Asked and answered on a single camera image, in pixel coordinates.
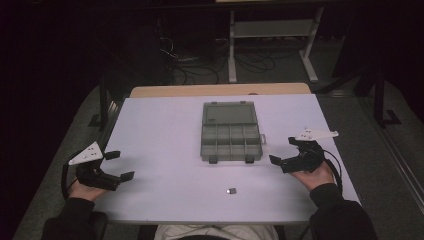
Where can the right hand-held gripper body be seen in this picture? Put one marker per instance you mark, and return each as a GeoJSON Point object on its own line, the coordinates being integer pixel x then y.
{"type": "Point", "coordinates": [308, 158]}

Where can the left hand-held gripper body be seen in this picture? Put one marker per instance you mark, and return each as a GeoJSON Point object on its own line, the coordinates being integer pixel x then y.
{"type": "Point", "coordinates": [95, 178]}

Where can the grey plastic organizer box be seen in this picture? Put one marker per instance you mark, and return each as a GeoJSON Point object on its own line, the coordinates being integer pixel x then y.
{"type": "Point", "coordinates": [230, 133]}

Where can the small metal nut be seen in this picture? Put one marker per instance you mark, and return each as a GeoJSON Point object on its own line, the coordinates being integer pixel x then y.
{"type": "Point", "coordinates": [231, 191]}

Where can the person's left hand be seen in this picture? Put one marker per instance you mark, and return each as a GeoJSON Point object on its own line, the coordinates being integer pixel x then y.
{"type": "Point", "coordinates": [84, 192]}

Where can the person's right hand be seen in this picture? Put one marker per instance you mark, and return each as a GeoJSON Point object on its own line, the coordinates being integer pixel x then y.
{"type": "Point", "coordinates": [316, 178]}

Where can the black metal stand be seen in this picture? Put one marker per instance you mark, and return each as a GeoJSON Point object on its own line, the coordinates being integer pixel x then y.
{"type": "Point", "coordinates": [103, 103]}
{"type": "Point", "coordinates": [380, 100]}

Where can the wooden table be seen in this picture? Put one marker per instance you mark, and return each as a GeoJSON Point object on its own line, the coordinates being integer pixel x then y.
{"type": "Point", "coordinates": [216, 90]}

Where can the white metal desk frame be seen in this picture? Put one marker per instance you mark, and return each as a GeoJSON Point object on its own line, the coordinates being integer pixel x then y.
{"type": "Point", "coordinates": [271, 29]}

